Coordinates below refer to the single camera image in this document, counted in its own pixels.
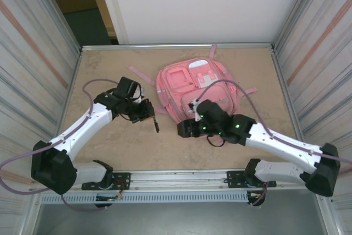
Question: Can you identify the aluminium mounting rail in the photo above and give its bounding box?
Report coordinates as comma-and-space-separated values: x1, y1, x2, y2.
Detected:
30, 167, 328, 194

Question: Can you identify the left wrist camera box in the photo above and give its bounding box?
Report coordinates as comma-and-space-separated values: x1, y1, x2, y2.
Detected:
112, 76, 144, 104

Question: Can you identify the aluminium table side bar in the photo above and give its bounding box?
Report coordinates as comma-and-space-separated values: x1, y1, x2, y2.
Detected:
271, 49, 313, 167
48, 49, 84, 171

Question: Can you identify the aluminium table end bar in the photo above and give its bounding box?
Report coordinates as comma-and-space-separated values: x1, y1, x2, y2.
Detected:
80, 42, 277, 53

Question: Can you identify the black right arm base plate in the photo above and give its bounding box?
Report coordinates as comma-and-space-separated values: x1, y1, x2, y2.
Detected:
225, 171, 277, 189

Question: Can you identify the white door frame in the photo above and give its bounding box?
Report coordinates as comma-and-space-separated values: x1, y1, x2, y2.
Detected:
95, 0, 129, 45

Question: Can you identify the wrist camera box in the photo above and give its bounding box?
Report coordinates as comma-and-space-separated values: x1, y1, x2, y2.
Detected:
112, 76, 144, 104
188, 98, 219, 122

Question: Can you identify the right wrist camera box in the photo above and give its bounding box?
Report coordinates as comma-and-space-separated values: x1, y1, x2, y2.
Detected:
188, 98, 219, 122

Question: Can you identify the slotted grey cable duct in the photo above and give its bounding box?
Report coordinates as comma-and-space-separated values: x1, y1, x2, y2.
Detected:
40, 192, 250, 205

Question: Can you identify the small wired circuit board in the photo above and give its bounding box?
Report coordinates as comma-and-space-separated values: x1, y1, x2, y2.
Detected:
95, 194, 123, 201

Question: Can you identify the pink backpack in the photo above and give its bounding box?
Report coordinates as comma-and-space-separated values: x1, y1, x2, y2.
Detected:
126, 43, 258, 147

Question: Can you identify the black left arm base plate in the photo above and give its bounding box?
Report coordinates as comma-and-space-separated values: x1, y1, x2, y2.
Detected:
109, 172, 131, 191

